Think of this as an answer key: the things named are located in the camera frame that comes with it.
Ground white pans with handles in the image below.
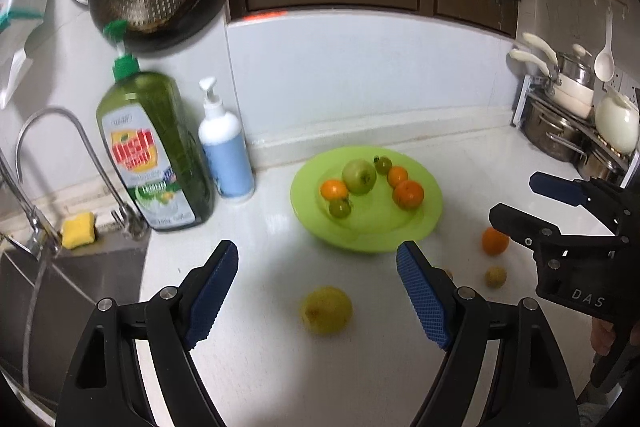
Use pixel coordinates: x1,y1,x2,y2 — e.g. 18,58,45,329
508,33,596,118

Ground person's right hand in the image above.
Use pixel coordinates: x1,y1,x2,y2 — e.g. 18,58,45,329
590,319,617,356

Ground metal pot rack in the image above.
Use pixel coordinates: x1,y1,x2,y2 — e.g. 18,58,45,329
509,74,640,148

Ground white wall socket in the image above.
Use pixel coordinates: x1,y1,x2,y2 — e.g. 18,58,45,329
611,67,640,91

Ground green apple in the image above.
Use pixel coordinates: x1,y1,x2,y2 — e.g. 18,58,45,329
342,159,377,194

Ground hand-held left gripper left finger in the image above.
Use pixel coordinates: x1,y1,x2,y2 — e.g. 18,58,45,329
55,239,240,427

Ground large orange mandarin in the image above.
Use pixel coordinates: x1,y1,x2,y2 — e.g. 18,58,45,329
393,180,425,210

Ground slim steel faucet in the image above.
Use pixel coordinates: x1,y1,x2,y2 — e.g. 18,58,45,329
14,107,152,241

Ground tall steel faucet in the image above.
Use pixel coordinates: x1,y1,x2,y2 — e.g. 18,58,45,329
0,147,64,259

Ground yellow lemon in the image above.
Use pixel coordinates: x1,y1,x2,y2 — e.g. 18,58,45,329
300,286,354,336

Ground yellow sponge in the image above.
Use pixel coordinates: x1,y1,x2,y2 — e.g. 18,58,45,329
60,213,97,251

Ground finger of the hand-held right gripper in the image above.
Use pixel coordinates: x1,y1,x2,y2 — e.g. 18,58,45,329
529,172,601,208
489,203,631,258

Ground large steel pot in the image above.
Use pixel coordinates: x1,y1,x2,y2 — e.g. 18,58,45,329
522,97,589,164

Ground pale ceramic kettle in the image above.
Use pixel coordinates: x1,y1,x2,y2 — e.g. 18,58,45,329
594,87,640,156

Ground steel sink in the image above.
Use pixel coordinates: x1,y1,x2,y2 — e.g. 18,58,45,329
0,231,152,414

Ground green plate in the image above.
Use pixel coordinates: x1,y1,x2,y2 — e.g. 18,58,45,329
290,146,445,254

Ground white ladle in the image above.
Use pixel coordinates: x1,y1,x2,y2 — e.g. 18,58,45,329
593,7,616,82

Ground small steel pot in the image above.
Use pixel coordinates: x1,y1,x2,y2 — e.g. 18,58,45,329
574,142,629,186

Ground green dish soap bottle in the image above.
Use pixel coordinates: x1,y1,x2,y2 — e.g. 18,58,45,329
96,21,216,233

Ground white blue pump bottle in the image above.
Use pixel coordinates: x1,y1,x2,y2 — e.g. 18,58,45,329
198,77,256,204

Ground steel pot with lid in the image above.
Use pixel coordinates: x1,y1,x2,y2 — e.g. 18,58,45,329
556,44,599,88

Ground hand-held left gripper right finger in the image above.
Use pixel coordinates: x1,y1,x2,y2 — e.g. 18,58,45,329
396,240,581,427

